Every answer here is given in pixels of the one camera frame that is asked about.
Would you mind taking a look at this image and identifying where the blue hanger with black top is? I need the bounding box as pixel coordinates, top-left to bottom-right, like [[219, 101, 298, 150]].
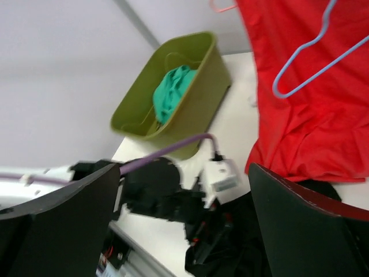
[[272, 0, 369, 99]]

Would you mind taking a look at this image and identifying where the black tank top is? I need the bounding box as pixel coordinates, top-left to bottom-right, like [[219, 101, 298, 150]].
[[184, 178, 342, 277]]

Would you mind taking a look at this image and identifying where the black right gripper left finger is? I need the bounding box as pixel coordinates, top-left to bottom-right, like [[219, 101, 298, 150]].
[[1, 164, 120, 276]]

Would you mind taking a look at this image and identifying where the olive green plastic basket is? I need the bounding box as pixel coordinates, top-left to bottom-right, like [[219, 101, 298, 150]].
[[110, 31, 231, 151]]

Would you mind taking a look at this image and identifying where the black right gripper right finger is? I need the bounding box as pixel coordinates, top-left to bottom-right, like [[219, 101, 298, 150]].
[[248, 163, 368, 276]]

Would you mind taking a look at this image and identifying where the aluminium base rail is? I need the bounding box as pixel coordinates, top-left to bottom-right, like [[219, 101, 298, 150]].
[[96, 221, 173, 277]]

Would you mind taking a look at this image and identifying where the pink hanger with red top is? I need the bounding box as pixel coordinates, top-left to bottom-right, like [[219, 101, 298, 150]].
[[209, 0, 239, 13]]

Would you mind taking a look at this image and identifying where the red tank top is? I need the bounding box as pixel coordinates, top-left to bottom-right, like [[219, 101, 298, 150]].
[[238, 1, 368, 182]]

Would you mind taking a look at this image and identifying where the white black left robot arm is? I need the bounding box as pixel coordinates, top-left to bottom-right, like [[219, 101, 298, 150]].
[[1, 157, 232, 260]]

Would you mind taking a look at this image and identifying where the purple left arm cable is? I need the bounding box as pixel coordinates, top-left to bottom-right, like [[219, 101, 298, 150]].
[[0, 133, 221, 185]]

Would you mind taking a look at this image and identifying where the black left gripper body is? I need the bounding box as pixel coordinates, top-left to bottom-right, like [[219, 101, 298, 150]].
[[184, 199, 231, 254]]

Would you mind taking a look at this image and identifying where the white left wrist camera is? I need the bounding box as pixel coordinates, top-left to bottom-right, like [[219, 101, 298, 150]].
[[200, 159, 246, 209]]

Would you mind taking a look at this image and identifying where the green tank top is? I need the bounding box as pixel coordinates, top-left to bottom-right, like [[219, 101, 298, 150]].
[[152, 65, 197, 125]]

